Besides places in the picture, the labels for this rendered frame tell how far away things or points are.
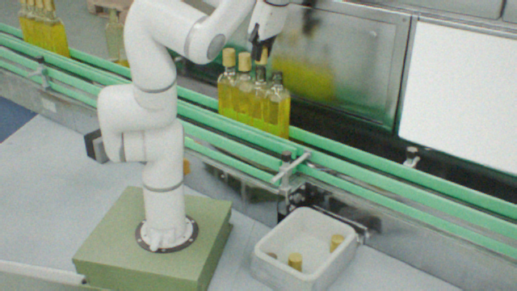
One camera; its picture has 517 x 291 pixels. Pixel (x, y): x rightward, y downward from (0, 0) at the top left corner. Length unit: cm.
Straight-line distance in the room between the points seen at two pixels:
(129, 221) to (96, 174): 41
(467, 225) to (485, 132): 23
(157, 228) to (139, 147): 23
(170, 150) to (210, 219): 29
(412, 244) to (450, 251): 9
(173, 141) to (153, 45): 24
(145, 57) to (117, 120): 15
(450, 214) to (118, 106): 78
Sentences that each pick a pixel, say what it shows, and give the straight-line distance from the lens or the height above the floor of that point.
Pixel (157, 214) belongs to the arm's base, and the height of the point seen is 93.
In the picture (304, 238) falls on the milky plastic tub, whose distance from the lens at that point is 141.
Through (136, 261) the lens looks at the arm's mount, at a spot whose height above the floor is 84.
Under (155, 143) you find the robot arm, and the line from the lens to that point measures 114.
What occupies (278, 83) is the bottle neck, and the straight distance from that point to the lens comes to 142.
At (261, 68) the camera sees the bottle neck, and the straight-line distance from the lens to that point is 144.
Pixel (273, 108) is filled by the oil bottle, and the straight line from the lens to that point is 144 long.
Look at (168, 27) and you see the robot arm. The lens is 95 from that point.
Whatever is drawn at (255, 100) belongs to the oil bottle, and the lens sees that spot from 147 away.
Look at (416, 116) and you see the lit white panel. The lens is 141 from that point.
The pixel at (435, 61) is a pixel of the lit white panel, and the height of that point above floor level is 122.
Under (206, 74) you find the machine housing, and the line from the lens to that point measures 185.
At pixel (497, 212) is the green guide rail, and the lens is 135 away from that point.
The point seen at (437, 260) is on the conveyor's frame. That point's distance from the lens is 137.
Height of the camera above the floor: 169
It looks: 31 degrees down
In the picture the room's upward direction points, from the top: straight up
